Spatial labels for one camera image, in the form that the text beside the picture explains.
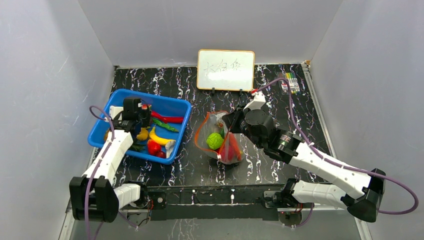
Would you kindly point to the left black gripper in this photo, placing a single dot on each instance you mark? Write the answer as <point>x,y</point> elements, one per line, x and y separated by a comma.
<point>146,114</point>

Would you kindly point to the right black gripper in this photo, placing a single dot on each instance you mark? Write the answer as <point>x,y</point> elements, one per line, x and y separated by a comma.
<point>231,119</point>

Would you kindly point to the orange toy carrot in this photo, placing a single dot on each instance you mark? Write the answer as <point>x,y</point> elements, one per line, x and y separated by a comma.
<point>234,152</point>

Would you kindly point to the red toy apple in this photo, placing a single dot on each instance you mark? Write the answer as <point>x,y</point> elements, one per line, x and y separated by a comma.
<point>227,154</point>

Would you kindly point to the green toy cabbage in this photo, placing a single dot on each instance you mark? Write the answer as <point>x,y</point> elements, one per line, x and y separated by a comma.
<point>214,141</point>

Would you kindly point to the clear orange zip bag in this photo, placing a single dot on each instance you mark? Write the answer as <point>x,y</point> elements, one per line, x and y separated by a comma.
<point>213,123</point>

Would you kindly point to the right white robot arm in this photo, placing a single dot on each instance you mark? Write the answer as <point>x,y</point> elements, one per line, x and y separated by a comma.
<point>358,193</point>

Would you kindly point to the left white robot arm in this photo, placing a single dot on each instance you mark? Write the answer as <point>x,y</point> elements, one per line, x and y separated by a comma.
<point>106,172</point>

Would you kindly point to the yellow toy lemon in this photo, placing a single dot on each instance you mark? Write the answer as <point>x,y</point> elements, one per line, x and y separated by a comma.
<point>143,135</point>

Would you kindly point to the green toy chili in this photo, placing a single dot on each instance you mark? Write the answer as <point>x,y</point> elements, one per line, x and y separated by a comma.
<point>164,125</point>

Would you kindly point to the yellow toy banana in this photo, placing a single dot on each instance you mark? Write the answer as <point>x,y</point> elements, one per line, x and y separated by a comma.
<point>160,140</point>

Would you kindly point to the red toy pepper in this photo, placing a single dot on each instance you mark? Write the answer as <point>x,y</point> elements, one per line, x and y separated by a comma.
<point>153,147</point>

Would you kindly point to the blue plastic bin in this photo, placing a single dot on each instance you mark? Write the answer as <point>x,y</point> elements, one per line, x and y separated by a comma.
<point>165,106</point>

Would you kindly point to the white toy radish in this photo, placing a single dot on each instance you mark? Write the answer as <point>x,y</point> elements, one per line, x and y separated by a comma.
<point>169,147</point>

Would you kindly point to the dark red toy cherry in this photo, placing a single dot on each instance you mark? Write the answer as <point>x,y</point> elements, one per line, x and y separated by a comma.
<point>161,154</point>

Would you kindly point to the marker pen pack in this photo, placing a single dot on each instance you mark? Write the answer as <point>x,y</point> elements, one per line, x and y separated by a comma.
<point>293,83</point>

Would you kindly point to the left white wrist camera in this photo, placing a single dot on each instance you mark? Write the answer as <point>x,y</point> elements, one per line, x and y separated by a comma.
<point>115,112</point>

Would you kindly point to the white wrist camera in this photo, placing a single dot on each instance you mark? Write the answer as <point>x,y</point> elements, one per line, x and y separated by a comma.
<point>115,112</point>
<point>257,101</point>

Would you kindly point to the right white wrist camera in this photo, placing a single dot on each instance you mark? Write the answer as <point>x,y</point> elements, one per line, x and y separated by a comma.
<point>257,101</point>

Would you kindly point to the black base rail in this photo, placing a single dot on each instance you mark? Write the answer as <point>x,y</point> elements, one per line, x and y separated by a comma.
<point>264,201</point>

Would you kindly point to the small whiteboard yellow frame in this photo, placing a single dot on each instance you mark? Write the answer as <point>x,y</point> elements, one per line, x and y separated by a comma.
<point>225,70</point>

